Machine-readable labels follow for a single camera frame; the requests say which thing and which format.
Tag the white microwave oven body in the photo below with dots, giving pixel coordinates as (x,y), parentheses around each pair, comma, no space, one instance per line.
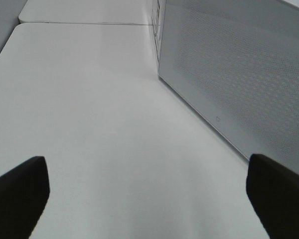
(157,20)

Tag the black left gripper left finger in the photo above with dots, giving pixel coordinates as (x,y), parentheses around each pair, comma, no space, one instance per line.
(24,192)

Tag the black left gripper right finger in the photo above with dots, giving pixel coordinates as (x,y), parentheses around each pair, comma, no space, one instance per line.
(273,191)

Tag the white microwave door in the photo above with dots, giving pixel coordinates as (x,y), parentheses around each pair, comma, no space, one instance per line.
(236,62)

